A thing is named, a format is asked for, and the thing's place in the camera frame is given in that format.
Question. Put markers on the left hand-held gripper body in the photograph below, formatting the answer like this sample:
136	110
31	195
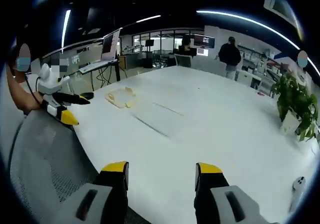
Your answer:
47	82

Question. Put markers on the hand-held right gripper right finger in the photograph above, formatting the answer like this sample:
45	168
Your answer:
225	206

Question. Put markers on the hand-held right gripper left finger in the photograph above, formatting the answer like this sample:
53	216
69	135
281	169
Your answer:
100	201

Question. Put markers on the clear plastic container yellow buckles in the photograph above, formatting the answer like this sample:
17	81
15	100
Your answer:
117	99

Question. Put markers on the grey mesh office chair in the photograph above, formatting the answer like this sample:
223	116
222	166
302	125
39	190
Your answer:
45	159

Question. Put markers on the ceiling light strip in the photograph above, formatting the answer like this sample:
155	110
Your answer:
150	18
65	31
250	20

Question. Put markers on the black laptop stand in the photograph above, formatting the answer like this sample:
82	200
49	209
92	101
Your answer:
117	71

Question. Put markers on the open laptop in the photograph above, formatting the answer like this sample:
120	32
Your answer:
110	46

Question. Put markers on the white controller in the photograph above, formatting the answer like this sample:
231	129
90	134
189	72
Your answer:
298	184

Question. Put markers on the white plant pot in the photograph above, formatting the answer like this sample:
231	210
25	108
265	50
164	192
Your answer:
288	122

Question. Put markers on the white office chair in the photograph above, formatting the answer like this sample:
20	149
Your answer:
183	60

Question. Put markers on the white cabinet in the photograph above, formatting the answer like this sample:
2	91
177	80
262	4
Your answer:
247	79

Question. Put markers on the green potted plant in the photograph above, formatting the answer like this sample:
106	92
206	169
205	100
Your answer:
292	94

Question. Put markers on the dark monitor screen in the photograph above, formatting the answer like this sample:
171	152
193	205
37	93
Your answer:
205	41

